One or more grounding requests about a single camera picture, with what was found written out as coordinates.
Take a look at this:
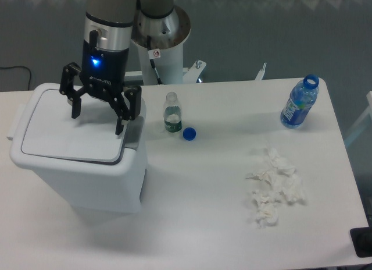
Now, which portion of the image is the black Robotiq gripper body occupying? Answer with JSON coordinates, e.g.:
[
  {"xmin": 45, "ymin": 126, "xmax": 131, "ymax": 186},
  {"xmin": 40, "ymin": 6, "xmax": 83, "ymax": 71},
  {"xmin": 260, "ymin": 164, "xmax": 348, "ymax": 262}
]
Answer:
[{"xmin": 80, "ymin": 41, "xmax": 129, "ymax": 102}]

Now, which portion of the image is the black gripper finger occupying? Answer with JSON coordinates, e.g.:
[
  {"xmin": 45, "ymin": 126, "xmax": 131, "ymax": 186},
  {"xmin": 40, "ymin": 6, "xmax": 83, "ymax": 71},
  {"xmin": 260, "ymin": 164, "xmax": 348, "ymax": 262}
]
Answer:
[
  {"xmin": 59, "ymin": 62, "xmax": 86, "ymax": 119},
  {"xmin": 107, "ymin": 86, "xmax": 142, "ymax": 135}
]

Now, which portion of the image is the white trash can lid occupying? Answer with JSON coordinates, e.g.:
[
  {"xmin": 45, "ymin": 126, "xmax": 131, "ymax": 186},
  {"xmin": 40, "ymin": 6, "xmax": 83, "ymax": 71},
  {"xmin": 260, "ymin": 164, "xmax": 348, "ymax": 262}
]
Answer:
[{"xmin": 21, "ymin": 84, "xmax": 124, "ymax": 163}]

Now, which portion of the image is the white plastic trash can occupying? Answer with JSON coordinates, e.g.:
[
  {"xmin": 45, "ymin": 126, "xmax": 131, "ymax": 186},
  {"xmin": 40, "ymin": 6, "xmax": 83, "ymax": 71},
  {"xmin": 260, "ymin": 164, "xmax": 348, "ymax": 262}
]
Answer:
[{"xmin": 10, "ymin": 83, "xmax": 147, "ymax": 213}]

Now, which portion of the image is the blue bottle cap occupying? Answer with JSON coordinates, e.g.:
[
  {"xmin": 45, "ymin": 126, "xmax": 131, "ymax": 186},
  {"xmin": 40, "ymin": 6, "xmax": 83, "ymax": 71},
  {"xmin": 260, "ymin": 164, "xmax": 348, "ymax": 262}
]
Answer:
[{"xmin": 183, "ymin": 127, "xmax": 196, "ymax": 141}]

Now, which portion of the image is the clear bottle green label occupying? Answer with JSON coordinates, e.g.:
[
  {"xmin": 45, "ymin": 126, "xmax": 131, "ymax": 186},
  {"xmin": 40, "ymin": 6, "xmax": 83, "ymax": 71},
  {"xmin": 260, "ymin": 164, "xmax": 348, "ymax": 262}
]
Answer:
[{"xmin": 163, "ymin": 92, "xmax": 182, "ymax": 133}]

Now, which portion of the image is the crumpled white tissue upper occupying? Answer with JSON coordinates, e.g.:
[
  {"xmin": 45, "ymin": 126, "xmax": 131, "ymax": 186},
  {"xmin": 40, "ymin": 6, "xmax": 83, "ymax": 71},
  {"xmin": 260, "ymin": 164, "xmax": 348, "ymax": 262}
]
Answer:
[{"xmin": 247, "ymin": 147, "xmax": 306, "ymax": 206}]

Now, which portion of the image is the crumpled white tissue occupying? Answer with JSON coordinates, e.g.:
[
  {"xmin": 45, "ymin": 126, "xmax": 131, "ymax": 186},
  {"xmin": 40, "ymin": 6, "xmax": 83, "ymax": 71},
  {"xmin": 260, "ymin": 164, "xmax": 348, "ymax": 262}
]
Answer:
[
  {"xmin": 252, "ymin": 190, "xmax": 281, "ymax": 229},
  {"xmin": 247, "ymin": 147, "xmax": 306, "ymax": 206}
]

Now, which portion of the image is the crumpled white tissue lower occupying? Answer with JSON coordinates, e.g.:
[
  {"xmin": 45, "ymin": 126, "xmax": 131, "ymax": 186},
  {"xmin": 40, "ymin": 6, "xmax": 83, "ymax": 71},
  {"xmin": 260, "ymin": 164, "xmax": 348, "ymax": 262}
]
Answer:
[{"xmin": 252, "ymin": 190, "xmax": 281, "ymax": 229}]

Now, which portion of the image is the blue plastic drink bottle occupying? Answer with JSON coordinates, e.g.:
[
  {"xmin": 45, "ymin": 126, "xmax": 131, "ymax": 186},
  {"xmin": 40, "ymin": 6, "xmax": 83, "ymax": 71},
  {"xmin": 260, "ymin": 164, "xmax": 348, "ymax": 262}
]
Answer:
[{"xmin": 280, "ymin": 74, "xmax": 319, "ymax": 129}]

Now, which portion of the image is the black device at edge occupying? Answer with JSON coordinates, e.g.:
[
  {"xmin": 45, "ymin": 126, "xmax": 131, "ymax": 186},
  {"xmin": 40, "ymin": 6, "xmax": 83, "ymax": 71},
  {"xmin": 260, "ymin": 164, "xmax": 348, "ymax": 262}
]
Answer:
[{"xmin": 350, "ymin": 227, "xmax": 371, "ymax": 258}]

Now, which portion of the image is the black cable on floor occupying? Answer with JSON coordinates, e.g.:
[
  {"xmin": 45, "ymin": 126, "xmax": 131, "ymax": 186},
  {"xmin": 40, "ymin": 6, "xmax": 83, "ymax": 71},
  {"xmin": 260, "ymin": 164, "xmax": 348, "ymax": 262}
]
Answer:
[{"xmin": 0, "ymin": 65, "xmax": 33, "ymax": 91}]

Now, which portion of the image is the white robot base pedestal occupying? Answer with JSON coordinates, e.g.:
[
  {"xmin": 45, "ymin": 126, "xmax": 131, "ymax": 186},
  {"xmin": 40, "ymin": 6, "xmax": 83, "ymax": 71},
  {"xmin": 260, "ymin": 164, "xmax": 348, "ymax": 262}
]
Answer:
[{"xmin": 131, "ymin": 6, "xmax": 206, "ymax": 86}]

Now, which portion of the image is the white frame at right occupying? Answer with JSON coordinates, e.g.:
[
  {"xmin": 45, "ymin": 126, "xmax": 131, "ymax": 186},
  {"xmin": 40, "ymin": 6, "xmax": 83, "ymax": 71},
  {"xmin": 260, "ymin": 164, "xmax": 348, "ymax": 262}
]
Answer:
[{"xmin": 344, "ymin": 91, "xmax": 371, "ymax": 148}]

